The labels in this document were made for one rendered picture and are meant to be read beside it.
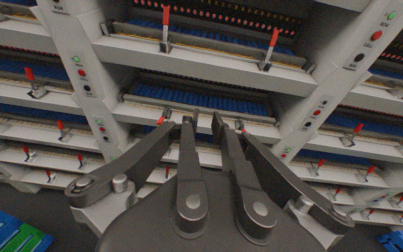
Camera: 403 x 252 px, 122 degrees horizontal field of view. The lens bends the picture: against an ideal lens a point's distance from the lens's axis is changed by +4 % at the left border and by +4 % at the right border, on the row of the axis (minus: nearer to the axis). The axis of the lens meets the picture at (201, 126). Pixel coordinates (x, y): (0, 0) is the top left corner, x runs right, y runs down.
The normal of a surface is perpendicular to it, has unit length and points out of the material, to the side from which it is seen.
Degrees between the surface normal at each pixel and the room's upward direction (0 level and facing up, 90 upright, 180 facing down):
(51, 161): 21
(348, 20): 90
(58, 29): 90
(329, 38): 90
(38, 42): 111
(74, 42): 90
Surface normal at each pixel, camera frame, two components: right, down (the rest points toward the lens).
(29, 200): 0.16, -0.82
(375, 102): -0.09, 0.81
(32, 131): 0.13, -0.57
